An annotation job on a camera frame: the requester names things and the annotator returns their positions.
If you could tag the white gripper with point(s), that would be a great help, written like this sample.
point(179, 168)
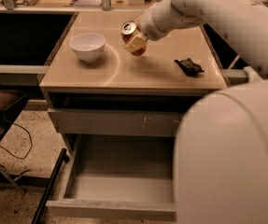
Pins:
point(148, 26)

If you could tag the red coke can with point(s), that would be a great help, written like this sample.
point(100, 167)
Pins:
point(129, 27)

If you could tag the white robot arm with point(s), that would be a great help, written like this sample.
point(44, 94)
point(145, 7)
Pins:
point(221, 151)

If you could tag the grey cabinet with counter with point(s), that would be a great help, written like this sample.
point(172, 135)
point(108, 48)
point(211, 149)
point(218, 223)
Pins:
point(120, 81)

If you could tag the closed grey upper drawer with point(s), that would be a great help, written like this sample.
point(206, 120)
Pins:
point(115, 122)

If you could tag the open grey drawer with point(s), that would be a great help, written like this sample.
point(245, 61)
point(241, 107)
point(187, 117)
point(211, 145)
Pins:
point(111, 176)

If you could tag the white bowl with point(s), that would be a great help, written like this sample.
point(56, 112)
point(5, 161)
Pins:
point(88, 47)

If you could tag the black crumpled bag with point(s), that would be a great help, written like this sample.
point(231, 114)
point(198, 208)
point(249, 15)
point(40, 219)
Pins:
point(189, 67)

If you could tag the white stick with tip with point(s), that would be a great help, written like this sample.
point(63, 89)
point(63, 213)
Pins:
point(235, 60)

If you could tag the white curved object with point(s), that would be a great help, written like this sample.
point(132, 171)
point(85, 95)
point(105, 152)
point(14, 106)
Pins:
point(252, 75)

